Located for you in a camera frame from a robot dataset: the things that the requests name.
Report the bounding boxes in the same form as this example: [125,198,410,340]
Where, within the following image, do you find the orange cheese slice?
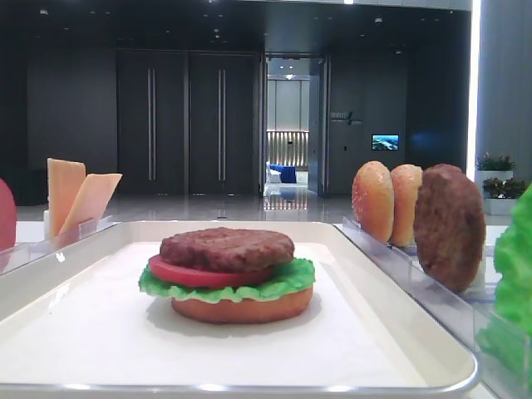
[47,158,86,238]
[59,174,122,234]

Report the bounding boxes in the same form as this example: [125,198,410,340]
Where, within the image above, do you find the meat patty in stack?
[160,227,295,273]

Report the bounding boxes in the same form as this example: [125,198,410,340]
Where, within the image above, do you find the green lettuce in stack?
[138,258,315,304]

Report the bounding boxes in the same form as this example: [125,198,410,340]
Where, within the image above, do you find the tomato slice in stack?
[149,255,273,288]

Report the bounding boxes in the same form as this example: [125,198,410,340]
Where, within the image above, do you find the upright brown meat patty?
[414,164,486,293]

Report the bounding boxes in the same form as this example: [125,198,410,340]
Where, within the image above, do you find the upright orange cheese slice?
[47,158,86,238]

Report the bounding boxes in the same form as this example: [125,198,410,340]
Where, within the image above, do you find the upright red tomato slice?
[0,180,17,251]

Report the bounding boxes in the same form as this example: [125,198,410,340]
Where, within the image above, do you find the upright green lettuce leaf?
[477,189,531,387]

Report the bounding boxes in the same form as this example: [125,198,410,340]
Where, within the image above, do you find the blue sofa in hallway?
[269,164,297,184]

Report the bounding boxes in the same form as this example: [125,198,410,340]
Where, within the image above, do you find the sesame bun top upright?
[352,160,394,244]

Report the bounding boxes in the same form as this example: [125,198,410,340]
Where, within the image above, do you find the bottom bun in stack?
[171,287,313,324]

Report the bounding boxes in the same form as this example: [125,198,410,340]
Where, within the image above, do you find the dark double door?
[117,51,257,195]

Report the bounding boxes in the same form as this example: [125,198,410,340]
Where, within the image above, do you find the white rectangular tray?
[1,221,480,398]

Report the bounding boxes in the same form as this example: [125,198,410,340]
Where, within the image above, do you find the potted plants in planter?
[475,153,527,216]

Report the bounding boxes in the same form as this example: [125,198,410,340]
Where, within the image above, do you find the wall display screen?
[372,135,399,151]

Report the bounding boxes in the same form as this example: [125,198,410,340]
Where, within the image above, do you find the left clear acrylic rail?
[1,216,115,275]

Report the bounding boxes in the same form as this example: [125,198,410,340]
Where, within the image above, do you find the clear acrylic rail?
[1,216,115,275]
[342,217,531,384]

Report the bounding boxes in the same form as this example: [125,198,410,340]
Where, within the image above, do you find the right clear acrylic rail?
[342,217,531,384]

